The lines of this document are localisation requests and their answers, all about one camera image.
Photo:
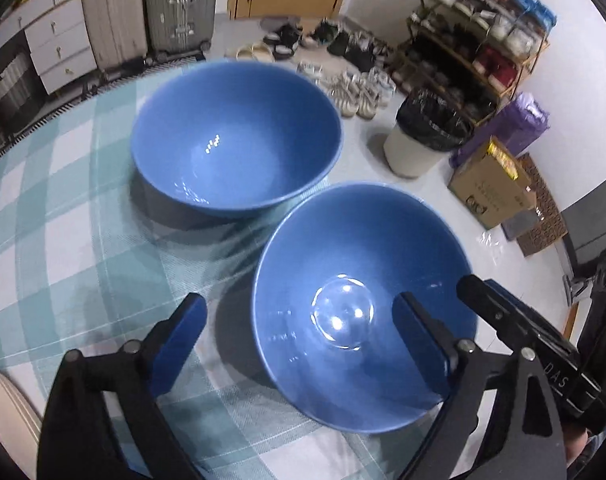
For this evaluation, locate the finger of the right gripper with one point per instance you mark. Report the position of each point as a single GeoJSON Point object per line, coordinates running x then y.
{"type": "Point", "coordinates": [576, 374]}

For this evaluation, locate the white drawer desk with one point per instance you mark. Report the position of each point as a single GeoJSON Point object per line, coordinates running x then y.
{"type": "Point", "coordinates": [53, 34]}

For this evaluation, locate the shoe rack with shoes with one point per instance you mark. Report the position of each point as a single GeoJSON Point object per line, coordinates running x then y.
{"type": "Point", "coordinates": [475, 53]}

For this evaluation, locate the white trash bin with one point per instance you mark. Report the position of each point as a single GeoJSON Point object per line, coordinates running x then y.
{"type": "Point", "coordinates": [427, 129]}

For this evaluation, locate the right hand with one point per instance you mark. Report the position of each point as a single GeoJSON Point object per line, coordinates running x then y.
{"type": "Point", "coordinates": [580, 447]}

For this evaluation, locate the cardboard box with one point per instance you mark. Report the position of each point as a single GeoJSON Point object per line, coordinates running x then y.
{"type": "Point", "coordinates": [492, 185]}

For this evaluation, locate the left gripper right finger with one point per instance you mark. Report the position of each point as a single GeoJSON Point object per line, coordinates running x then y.
{"type": "Point", "coordinates": [523, 439]}

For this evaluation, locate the beige suitcase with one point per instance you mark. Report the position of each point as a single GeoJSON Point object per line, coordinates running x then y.
{"type": "Point", "coordinates": [116, 31]}

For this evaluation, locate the large cream plate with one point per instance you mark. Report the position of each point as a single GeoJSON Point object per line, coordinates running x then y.
{"type": "Point", "coordinates": [20, 429]}

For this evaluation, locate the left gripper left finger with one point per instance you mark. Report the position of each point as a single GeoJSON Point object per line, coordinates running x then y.
{"type": "Point", "coordinates": [77, 439]}

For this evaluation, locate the silver grey suitcase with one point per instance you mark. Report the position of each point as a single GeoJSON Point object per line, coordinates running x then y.
{"type": "Point", "coordinates": [180, 26]}

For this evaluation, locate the blue bowl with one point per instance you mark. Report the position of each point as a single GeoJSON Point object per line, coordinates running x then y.
{"type": "Point", "coordinates": [232, 138]}
{"type": "Point", "coordinates": [322, 310]}

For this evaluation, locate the purple bag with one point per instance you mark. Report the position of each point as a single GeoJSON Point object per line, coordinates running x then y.
{"type": "Point", "coordinates": [516, 126]}

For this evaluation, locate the woven laundry basket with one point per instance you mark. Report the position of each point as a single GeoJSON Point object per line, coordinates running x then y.
{"type": "Point", "coordinates": [18, 84]}

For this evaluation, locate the teal plaid tablecloth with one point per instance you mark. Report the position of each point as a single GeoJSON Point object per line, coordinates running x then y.
{"type": "Point", "coordinates": [91, 257]}

